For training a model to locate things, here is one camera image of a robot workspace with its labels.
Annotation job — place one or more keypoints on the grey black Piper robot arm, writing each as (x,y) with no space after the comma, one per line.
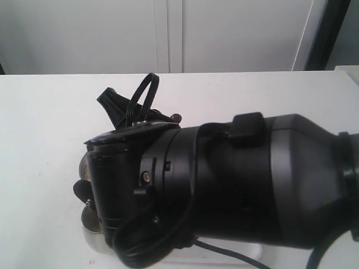
(281,180)

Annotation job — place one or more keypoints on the small steel cup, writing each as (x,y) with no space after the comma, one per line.
(92,230)

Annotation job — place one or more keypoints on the brown wooden spoon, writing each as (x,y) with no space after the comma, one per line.
(177,118)

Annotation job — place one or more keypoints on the black vertical post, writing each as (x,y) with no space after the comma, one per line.
(326,34)

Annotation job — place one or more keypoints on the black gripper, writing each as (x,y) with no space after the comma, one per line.
(116,105)

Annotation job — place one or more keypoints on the steel bowl with rice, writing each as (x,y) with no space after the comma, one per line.
(84,173)

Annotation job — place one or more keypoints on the white cabinet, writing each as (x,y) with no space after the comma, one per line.
(58,37)

